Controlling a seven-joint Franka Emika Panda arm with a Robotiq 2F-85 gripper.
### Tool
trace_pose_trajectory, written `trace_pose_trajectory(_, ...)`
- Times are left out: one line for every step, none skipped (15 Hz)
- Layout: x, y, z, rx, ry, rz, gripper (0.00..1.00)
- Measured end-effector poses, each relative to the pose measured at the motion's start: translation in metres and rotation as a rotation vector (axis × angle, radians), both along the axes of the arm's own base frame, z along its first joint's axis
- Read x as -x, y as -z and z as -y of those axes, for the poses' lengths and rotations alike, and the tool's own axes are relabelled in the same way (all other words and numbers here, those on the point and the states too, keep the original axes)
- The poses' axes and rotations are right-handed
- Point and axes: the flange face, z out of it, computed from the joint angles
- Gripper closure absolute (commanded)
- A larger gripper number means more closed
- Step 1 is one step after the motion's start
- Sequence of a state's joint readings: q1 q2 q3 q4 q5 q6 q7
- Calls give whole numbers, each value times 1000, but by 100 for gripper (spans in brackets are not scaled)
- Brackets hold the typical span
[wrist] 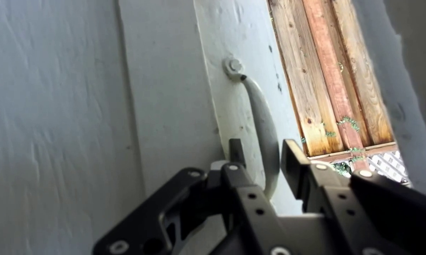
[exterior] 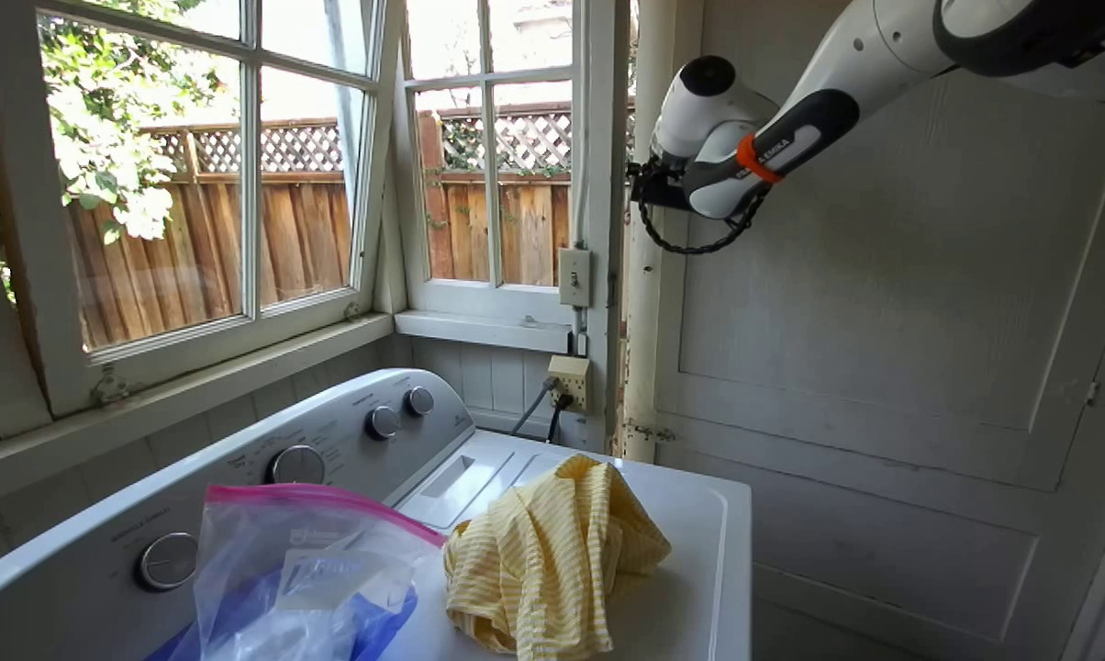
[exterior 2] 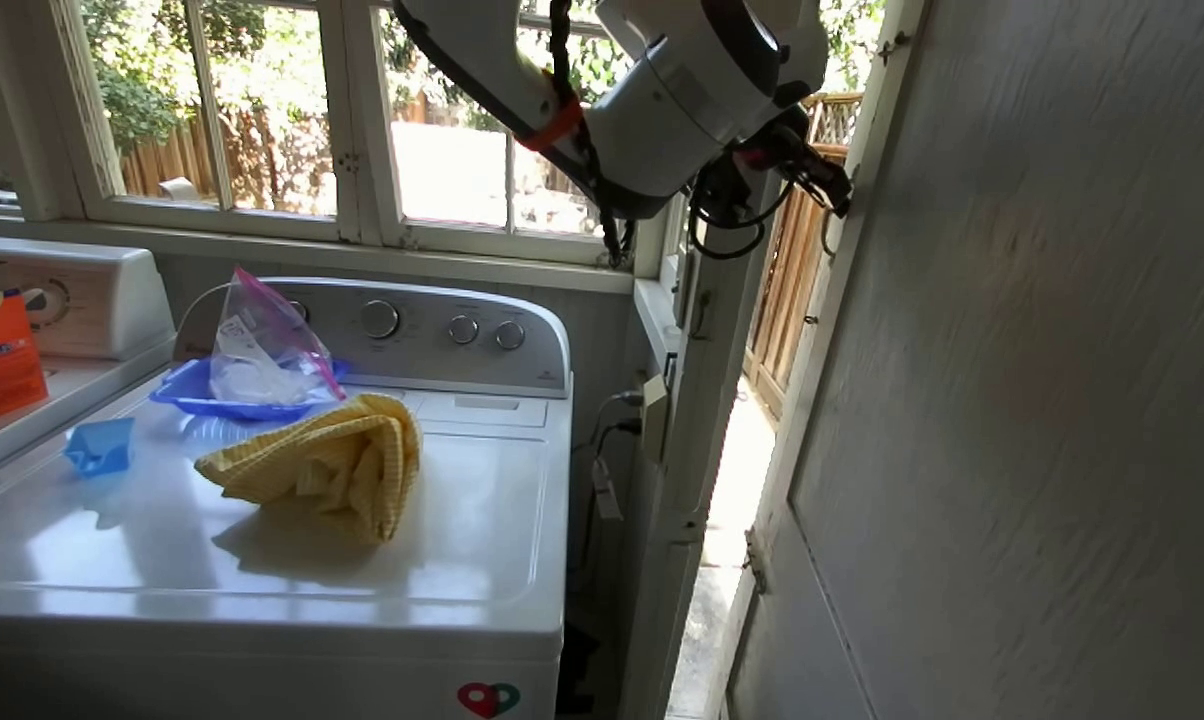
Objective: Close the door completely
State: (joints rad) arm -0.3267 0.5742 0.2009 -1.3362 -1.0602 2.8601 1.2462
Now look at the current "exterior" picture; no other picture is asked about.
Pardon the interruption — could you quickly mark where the silver washer knob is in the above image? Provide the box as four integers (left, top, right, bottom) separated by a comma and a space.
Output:
264, 440, 332, 489
131, 528, 203, 594
399, 381, 437, 424
365, 402, 405, 445

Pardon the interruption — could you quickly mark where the clear pink-topped zip bag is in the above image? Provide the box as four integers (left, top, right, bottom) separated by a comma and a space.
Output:
187, 478, 450, 661

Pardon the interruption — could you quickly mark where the large white window frame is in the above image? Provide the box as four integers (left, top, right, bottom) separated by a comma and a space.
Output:
0, 0, 410, 451

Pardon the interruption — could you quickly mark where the blue plastic bag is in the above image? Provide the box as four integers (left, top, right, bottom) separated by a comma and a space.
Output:
144, 567, 422, 661

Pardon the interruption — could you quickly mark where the white wall switch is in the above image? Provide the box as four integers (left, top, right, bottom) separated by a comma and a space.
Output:
558, 245, 597, 313

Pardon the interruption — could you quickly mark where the green leafy tree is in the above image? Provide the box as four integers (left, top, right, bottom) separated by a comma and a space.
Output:
0, 8, 232, 310

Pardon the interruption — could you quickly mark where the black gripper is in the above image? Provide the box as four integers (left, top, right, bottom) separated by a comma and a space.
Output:
626, 151, 695, 214

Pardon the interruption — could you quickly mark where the yellow towel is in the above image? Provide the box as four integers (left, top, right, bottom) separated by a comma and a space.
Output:
437, 451, 674, 661

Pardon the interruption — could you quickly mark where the narrow white window frame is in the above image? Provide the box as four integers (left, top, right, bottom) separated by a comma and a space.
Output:
389, 0, 636, 362

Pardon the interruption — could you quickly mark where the black power cord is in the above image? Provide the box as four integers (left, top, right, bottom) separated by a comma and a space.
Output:
510, 374, 575, 447

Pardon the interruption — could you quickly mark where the white wall outlet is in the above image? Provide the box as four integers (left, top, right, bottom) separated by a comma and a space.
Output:
543, 354, 595, 414

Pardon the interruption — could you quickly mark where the wooden fence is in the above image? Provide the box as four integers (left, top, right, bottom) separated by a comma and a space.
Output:
64, 103, 575, 349

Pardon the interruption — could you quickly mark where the white wooden door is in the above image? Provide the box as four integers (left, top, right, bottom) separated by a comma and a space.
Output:
619, 0, 1105, 661

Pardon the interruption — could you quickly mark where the white washing machine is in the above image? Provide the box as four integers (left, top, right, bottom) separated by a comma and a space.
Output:
0, 365, 757, 661

